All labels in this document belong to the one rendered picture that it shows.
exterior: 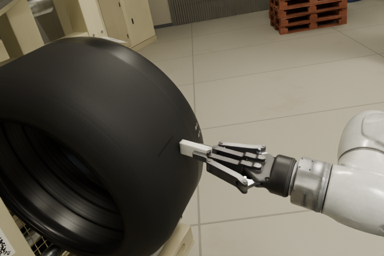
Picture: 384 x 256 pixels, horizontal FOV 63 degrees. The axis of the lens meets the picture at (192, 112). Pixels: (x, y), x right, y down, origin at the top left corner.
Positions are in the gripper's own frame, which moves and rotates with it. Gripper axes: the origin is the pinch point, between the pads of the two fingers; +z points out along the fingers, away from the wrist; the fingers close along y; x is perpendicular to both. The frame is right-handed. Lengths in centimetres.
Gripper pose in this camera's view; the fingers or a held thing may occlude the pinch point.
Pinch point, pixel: (195, 150)
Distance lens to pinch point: 67.3
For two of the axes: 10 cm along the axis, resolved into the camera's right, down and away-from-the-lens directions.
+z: -8.9, -2.1, 4.1
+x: 0.4, 8.5, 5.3
